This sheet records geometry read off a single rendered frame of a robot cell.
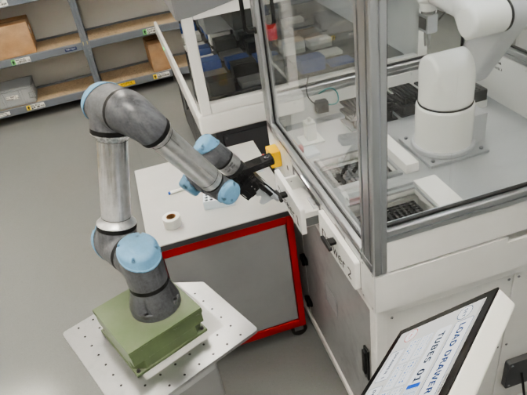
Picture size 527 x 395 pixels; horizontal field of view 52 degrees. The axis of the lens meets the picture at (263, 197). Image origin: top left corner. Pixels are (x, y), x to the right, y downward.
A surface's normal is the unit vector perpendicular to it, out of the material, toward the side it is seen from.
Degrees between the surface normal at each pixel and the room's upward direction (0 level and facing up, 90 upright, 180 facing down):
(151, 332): 1
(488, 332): 40
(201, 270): 90
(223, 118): 90
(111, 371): 0
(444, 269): 90
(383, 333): 90
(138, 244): 7
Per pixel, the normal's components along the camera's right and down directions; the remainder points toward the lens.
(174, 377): -0.13, -0.82
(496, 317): 0.42, -0.47
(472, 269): 0.28, 0.51
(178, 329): 0.63, 0.37
